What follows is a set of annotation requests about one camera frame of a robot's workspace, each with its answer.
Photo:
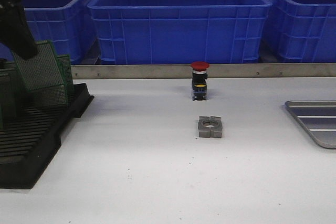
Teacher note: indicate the silver metal tray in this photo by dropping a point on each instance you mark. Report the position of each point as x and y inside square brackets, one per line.
[317, 118]

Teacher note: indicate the red emergency stop button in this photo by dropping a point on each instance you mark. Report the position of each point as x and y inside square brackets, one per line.
[199, 85]

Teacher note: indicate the blue plastic crate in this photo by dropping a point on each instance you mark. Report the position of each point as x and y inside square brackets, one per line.
[152, 32]
[301, 31]
[67, 23]

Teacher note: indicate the green perforated circuit board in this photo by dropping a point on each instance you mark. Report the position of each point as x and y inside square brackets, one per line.
[42, 70]
[50, 96]
[9, 64]
[9, 93]
[65, 65]
[1, 118]

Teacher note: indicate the centre blue plastic crate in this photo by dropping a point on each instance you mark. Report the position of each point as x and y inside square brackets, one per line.
[152, 32]

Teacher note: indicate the left blue plastic crate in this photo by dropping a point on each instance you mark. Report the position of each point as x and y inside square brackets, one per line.
[67, 23]

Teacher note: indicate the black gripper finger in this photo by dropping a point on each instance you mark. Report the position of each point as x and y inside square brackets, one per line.
[15, 33]

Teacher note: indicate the grey metal clamp block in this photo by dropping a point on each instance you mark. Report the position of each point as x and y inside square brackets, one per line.
[210, 127]

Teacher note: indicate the right blue plastic crate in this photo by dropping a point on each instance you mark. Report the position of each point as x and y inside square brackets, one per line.
[301, 31]

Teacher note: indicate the black slotted board rack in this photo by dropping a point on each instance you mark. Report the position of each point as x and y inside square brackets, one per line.
[30, 141]

